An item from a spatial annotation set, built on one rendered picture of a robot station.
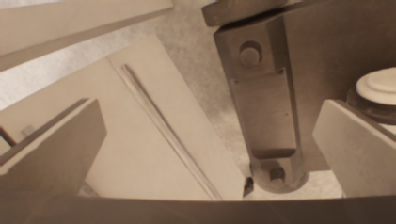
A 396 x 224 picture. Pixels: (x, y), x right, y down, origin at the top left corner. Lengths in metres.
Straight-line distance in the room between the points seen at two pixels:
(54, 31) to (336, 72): 0.52
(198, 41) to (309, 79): 0.35
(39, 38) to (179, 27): 0.47
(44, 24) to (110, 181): 0.21
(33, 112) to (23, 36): 0.09
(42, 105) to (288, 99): 0.46
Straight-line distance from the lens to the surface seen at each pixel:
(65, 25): 0.33
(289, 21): 0.48
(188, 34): 0.68
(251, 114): 0.53
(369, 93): 0.41
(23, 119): 0.26
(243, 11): 0.44
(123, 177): 0.31
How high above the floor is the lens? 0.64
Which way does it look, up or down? 54 degrees down
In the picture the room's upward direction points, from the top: 153 degrees counter-clockwise
